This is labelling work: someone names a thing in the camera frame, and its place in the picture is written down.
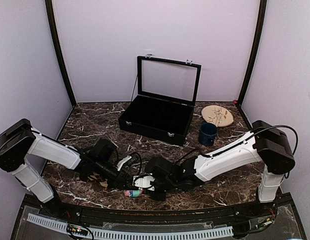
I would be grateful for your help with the white slotted cable duct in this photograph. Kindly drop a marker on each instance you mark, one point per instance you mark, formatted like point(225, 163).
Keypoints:
point(116, 231)

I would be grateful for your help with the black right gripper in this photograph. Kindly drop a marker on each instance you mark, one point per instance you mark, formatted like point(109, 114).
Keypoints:
point(160, 197)

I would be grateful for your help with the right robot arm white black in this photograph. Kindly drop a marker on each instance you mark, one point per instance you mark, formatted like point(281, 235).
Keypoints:
point(263, 143)

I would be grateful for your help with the pink teal patterned sock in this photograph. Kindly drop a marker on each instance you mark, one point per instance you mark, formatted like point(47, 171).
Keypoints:
point(133, 193)

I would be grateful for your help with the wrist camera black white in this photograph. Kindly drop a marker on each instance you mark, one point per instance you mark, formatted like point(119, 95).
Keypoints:
point(105, 152)
point(157, 168)

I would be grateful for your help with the black frame post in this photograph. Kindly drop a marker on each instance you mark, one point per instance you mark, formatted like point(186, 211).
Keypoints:
point(58, 51)
point(253, 52)

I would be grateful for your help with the black display case glass lid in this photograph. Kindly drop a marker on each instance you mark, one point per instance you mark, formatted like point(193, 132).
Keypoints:
point(164, 105)

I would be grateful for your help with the brown argyle sock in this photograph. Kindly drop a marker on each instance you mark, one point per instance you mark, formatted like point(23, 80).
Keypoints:
point(99, 179)

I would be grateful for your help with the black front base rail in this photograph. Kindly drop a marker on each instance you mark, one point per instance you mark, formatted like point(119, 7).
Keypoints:
point(252, 221)

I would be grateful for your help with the small circuit board with leds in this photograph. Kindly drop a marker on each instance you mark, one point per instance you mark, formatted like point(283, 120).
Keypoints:
point(75, 230)

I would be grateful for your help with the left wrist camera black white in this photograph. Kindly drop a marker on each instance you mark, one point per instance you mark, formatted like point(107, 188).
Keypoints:
point(105, 152)

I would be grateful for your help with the black right frame post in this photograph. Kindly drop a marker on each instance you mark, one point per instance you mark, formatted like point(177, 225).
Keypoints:
point(253, 52)

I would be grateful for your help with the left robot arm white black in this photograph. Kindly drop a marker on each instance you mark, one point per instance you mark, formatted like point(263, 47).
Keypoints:
point(21, 140)

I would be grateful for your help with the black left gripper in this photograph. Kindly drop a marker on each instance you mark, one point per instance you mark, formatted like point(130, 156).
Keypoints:
point(119, 181)

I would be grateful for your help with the dark blue mug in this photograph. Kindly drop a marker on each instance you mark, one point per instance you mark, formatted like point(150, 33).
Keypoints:
point(207, 134)

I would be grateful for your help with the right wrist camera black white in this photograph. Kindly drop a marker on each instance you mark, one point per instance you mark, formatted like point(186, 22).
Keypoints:
point(157, 168)

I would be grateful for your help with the black left frame post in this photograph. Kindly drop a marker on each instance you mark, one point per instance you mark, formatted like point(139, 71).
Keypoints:
point(58, 51)

